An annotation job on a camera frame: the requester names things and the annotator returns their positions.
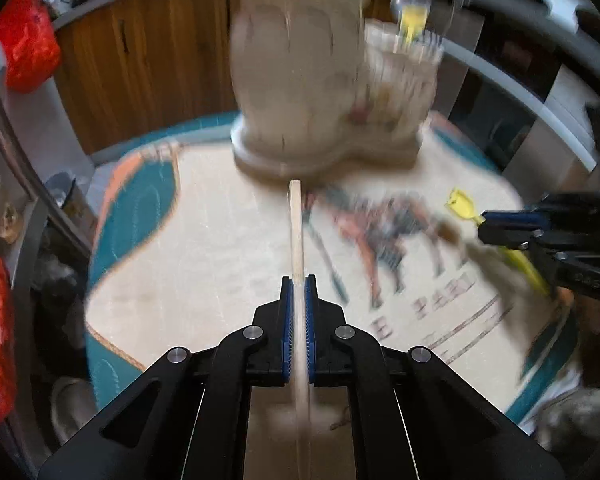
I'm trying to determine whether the yellow plastic spoon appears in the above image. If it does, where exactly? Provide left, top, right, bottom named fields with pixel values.
left=444, top=187, right=552, bottom=296
left=398, top=3, right=430, bottom=49

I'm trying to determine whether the wooden chopstick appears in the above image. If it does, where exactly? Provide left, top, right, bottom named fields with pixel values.
left=288, top=180, right=311, bottom=479

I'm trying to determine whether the wooden kitchen cabinet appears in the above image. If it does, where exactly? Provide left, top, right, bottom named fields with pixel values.
left=51, top=0, right=397, bottom=156

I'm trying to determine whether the person's left hand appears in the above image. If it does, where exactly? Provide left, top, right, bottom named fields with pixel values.
left=559, top=287, right=600, bottom=335

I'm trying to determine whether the quilted horse print table mat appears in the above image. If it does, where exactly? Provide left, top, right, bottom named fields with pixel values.
left=76, top=125, right=579, bottom=479

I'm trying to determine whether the cream floral ceramic utensil holder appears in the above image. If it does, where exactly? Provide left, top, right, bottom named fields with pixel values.
left=230, top=0, right=443, bottom=179

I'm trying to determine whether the red plastic bag hanging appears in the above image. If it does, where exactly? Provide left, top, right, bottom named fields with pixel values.
left=0, top=0, right=61, bottom=93

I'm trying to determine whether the stainless oven door handle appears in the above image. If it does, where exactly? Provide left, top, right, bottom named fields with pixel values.
left=441, top=38, right=598, bottom=174

